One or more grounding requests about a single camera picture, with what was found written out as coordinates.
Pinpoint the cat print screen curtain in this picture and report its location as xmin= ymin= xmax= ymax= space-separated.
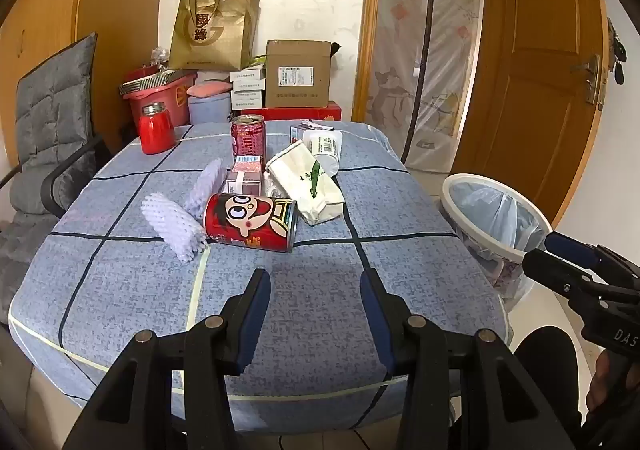
xmin=367 ymin=0 xmax=483 ymax=171

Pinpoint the wooden door frame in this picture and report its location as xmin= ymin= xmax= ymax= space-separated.
xmin=352 ymin=0 xmax=385 ymax=123

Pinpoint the striped box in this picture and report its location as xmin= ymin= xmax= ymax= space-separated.
xmin=119 ymin=70 xmax=186 ymax=96

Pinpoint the tall red drink can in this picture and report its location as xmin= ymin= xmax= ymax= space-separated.
xmin=230 ymin=114 xmax=266 ymax=158

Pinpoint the lavender plastic bucket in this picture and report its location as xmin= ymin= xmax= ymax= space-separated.
xmin=187 ymin=93 xmax=232 ymax=125

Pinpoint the brown wooden door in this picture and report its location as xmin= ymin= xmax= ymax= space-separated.
xmin=450 ymin=0 xmax=608 ymax=221

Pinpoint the clear plastic bin liner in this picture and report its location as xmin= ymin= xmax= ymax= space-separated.
xmin=443 ymin=177 xmax=551 ymax=301

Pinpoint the gold paper gift bag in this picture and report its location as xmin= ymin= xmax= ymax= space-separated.
xmin=169 ymin=0 xmax=261 ymax=72

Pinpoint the white plastic bottle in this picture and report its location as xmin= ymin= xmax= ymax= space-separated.
xmin=302 ymin=129 xmax=345 ymax=177

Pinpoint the cartoon print red can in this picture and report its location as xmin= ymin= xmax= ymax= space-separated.
xmin=204 ymin=193 xmax=299 ymax=254

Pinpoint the blue cloth covered table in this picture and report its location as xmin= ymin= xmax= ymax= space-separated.
xmin=7 ymin=120 xmax=511 ymax=431

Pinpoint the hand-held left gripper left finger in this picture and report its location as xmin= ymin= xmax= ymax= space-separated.
xmin=65 ymin=268 xmax=272 ymax=450

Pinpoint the person's right hand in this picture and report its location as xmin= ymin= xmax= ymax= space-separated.
xmin=586 ymin=352 xmax=623 ymax=412

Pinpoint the red white cigarette box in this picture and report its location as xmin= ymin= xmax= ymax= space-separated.
xmin=226 ymin=155 xmax=264 ymax=196

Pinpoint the pink bucket lid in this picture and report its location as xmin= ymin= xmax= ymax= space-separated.
xmin=186 ymin=79 xmax=233 ymax=98

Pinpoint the metal door handle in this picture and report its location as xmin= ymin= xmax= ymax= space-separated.
xmin=570 ymin=53 xmax=601 ymax=104

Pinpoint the red thermos flask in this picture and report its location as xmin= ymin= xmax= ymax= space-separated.
xmin=139 ymin=102 xmax=177 ymax=155

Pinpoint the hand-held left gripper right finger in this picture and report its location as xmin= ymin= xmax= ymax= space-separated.
xmin=360 ymin=268 xmax=576 ymax=450

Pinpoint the brown wooden panel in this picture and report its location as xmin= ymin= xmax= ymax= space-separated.
xmin=0 ymin=0 xmax=171 ymax=171

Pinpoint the brown cardboard box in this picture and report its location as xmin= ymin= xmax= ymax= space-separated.
xmin=264 ymin=39 xmax=333 ymax=109

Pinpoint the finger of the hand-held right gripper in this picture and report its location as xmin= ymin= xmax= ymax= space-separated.
xmin=522 ymin=249 xmax=640 ymax=304
xmin=544 ymin=232 xmax=640 ymax=279

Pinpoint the grey quilted chair cushion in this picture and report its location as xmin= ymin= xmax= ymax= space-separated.
xmin=0 ymin=33 xmax=98 ymax=311

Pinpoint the white tissue pack green leaf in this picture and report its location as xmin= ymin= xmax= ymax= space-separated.
xmin=265 ymin=140 xmax=347 ymax=227

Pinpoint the black key bunch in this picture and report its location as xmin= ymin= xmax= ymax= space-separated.
xmin=607 ymin=18 xmax=627 ymax=87

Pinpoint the red plastic tub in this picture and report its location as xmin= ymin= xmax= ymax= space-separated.
xmin=122 ymin=70 xmax=198 ymax=136

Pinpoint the red flat gift box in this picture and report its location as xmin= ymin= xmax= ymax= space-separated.
xmin=240 ymin=100 xmax=343 ymax=123

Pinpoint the white round trash bin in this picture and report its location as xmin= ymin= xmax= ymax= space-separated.
xmin=440 ymin=173 xmax=555 ymax=301

